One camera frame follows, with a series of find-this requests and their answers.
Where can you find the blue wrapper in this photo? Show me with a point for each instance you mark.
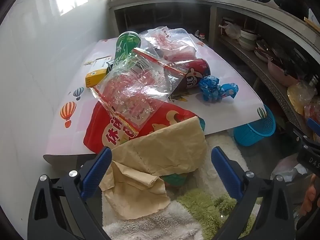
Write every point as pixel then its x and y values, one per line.
pixel 212 90

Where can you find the blue plastic wastebasket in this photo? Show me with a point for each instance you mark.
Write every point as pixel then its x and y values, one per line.
pixel 252 135

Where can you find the yellow white medicine box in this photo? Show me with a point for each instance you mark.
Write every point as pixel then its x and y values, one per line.
pixel 96 76

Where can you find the yellow bag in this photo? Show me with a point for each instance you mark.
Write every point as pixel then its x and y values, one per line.
pixel 297 97

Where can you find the pale pink plastic bag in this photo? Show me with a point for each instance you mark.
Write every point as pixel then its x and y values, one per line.
pixel 287 167

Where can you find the white plastic bag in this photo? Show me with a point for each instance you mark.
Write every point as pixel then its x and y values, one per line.
pixel 232 31

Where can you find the stack of plates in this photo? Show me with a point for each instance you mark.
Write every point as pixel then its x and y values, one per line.
pixel 261 52

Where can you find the person's right hand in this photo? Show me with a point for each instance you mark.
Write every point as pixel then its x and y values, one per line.
pixel 311 195

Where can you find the concrete counter with shelf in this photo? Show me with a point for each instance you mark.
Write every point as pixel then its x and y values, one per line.
pixel 225 1

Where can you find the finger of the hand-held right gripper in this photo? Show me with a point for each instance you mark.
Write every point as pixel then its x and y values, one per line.
pixel 313 124

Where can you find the clear zip bag red print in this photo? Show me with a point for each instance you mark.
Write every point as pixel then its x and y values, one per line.
pixel 135 90

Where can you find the red snack bag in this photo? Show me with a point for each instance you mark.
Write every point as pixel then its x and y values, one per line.
pixel 100 135

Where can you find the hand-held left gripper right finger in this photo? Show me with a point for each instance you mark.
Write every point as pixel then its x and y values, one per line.
pixel 226 172

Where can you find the dark red cartoon can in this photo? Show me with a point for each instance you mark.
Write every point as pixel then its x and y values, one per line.
pixel 197 70

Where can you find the beige paper towel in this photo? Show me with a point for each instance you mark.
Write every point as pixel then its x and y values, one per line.
pixel 170 145

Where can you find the green can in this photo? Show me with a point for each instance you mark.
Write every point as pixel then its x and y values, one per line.
pixel 125 45

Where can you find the pink basin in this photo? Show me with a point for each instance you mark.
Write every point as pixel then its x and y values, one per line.
pixel 280 73

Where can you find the red plastic bag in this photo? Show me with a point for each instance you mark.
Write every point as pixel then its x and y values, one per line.
pixel 311 111

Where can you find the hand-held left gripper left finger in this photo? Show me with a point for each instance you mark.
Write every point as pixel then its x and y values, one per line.
pixel 96 172

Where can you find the clear bag pink print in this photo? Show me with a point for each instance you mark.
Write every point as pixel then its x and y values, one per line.
pixel 162 37

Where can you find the green fluffy rug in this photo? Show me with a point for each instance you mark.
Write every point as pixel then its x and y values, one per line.
pixel 200 205

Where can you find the stack of white bowls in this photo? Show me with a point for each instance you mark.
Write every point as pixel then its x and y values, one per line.
pixel 247 40

